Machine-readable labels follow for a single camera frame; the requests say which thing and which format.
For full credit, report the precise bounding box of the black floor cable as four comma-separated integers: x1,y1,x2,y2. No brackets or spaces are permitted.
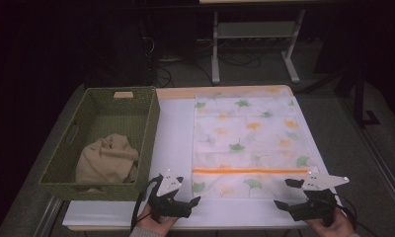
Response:
152,63,174,89
218,50,263,69

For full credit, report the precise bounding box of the person's right hand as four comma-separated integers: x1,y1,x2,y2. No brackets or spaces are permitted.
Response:
305,207,356,237

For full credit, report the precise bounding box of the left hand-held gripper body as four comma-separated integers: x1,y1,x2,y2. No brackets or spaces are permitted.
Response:
148,169,192,222

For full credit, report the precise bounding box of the right hand-held gripper black cable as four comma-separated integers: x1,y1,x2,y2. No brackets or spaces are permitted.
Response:
333,194,381,237

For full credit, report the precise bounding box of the hand-held gripper black cable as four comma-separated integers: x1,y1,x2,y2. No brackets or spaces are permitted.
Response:
333,194,381,237
129,174,164,232

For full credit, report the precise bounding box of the green woven basket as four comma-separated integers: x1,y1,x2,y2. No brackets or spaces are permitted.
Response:
38,86,161,201

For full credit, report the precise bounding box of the beige cloth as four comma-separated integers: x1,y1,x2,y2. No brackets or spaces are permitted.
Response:
75,132,140,194

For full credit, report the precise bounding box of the left hand-held gripper black cable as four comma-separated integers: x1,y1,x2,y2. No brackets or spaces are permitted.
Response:
129,174,164,232

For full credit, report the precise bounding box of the leaf print mesh laundry bag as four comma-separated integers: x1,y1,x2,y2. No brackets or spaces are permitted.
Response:
191,86,322,200

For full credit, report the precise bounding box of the white metal desk frame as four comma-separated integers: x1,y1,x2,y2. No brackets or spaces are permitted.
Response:
198,0,395,85

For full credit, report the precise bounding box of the person's left hand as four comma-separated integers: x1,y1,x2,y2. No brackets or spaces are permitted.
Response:
135,203,180,237

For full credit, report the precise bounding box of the black metal stand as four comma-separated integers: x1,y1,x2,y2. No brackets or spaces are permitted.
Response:
297,65,381,128

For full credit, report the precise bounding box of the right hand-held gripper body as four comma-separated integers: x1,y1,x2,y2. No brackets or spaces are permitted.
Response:
288,172,350,227

